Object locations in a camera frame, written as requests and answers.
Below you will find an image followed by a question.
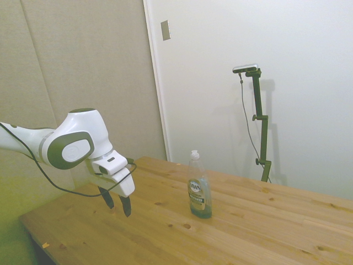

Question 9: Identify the grey wall switch plate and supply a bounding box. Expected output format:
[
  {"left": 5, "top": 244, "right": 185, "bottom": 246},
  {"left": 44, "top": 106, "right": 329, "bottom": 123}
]
[{"left": 161, "top": 20, "right": 172, "bottom": 41}]

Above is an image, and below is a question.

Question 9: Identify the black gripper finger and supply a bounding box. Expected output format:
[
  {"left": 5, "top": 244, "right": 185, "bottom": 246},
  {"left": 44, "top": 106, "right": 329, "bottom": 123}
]
[
  {"left": 98, "top": 186, "right": 115, "bottom": 210},
  {"left": 118, "top": 194, "right": 132, "bottom": 218}
]

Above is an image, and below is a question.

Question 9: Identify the clear dish soap bottle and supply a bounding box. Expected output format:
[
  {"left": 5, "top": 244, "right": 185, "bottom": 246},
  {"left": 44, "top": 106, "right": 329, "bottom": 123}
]
[{"left": 188, "top": 149, "right": 213, "bottom": 220}]

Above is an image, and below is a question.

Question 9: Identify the silver exterior camera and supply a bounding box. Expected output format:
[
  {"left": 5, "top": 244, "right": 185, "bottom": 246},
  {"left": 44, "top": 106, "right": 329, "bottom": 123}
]
[{"left": 232, "top": 63, "right": 260, "bottom": 74}]

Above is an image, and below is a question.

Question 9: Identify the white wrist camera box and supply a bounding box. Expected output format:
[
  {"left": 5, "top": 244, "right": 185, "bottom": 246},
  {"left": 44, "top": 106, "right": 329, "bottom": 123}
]
[{"left": 92, "top": 151, "right": 129, "bottom": 176}]

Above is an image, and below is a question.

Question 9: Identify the dark green camera stand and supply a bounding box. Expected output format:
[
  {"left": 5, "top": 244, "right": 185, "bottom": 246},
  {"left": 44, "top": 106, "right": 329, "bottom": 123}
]
[{"left": 245, "top": 67, "right": 272, "bottom": 183}]

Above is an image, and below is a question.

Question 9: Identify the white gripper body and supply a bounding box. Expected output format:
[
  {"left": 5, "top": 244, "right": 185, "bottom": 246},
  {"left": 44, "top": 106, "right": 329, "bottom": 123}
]
[{"left": 84, "top": 159, "right": 136, "bottom": 198}]

